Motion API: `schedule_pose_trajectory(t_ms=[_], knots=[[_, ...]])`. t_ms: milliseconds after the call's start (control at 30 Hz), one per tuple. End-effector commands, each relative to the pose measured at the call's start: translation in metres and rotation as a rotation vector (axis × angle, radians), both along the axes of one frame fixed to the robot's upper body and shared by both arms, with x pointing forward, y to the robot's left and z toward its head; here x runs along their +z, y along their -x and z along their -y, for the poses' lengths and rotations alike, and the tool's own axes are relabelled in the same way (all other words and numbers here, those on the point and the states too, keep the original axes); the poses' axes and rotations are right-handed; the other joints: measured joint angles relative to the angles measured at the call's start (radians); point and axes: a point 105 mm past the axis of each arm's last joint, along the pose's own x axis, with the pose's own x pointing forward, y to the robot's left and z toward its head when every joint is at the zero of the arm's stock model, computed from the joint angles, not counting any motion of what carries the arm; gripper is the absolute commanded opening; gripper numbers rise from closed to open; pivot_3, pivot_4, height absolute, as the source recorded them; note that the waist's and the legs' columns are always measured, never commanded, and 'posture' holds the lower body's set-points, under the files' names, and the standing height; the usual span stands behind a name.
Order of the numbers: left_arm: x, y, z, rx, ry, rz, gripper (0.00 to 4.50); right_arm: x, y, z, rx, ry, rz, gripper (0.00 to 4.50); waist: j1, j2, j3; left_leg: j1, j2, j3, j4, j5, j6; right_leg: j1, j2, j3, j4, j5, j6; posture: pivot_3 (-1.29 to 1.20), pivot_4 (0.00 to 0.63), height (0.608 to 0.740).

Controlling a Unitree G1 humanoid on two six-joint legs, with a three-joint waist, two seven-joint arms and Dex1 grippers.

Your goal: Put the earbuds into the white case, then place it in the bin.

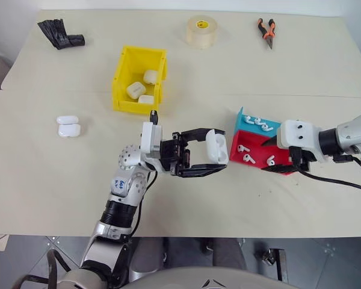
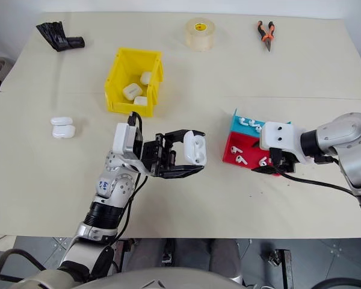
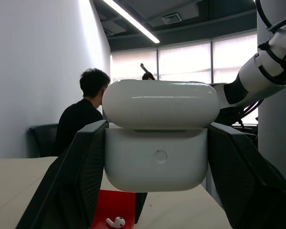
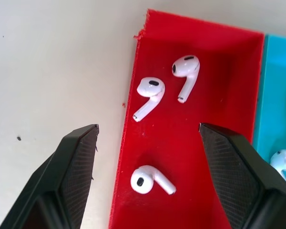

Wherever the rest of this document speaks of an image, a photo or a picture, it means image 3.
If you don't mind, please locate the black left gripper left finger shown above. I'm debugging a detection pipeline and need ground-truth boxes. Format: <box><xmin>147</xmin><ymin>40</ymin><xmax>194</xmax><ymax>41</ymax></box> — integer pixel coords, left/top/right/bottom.
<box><xmin>15</xmin><ymin>119</ymin><xmax>110</xmax><ymax>229</ymax></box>

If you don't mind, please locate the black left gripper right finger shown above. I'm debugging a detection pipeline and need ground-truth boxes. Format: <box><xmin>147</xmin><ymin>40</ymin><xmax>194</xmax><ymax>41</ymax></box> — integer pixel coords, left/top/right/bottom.
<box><xmin>207</xmin><ymin>122</ymin><xmax>286</xmax><ymax>229</ymax></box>

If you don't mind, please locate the white earbud charging case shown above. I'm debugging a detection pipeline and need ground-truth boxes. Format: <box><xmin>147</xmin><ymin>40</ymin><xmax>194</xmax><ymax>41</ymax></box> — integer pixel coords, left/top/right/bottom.
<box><xmin>102</xmin><ymin>79</ymin><xmax>221</xmax><ymax>193</ymax></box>

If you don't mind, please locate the red plastic bin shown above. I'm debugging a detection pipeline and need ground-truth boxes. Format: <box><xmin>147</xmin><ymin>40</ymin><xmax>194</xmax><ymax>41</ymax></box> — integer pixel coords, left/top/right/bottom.
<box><xmin>92</xmin><ymin>189</ymin><xmax>137</xmax><ymax>229</ymax></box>

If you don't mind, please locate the dark office chair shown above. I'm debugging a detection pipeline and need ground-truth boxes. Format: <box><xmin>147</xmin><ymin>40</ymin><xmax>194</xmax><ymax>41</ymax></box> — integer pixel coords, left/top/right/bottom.
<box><xmin>29</xmin><ymin>123</ymin><xmax>59</xmax><ymax>158</ymax></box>

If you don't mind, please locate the person in black shirt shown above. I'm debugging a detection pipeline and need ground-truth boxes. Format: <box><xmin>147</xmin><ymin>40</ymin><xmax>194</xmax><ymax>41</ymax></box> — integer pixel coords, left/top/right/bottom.
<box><xmin>54</xmin><ymin>68</ymin><xmax>111</xmax><ymax>157</ymax></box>

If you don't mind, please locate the white earbud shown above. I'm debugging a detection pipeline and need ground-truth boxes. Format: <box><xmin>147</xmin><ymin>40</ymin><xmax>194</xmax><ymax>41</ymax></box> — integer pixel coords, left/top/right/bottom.
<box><xmin>106</xmin><ymin>216</ymin><xmax>126</xmax><ymax>228</ymax></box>

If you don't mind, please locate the dark-haired person behind table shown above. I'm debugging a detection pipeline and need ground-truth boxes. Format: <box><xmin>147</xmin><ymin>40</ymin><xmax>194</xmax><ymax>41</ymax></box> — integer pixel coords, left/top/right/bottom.
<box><xmin>140</xmin><ymin>62</ymin><xmax>157</xmax><ymax>81</ymax></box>

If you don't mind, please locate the long ceiling light strip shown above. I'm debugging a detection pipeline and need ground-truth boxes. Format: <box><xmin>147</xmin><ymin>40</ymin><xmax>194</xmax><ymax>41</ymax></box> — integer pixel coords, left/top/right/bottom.
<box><xmin>102</xmin><ymin>0</ymin><xmax>161</xmax><ymax>44</ymax></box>

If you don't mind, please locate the square ceiling air vent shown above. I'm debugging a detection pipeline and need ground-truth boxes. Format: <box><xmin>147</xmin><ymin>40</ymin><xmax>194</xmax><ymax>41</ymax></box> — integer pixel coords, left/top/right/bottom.
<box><xmin>161</xmin><ymin>13</ymin><xmax>183</xmax><ymax>25</ymax></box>

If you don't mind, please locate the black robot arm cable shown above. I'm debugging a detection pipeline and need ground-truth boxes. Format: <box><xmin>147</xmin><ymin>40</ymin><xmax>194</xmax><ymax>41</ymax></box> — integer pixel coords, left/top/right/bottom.
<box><xmin>254</xmin><ymin>0</ymin><xmax>286</xmax><ymax>33</ymax></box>

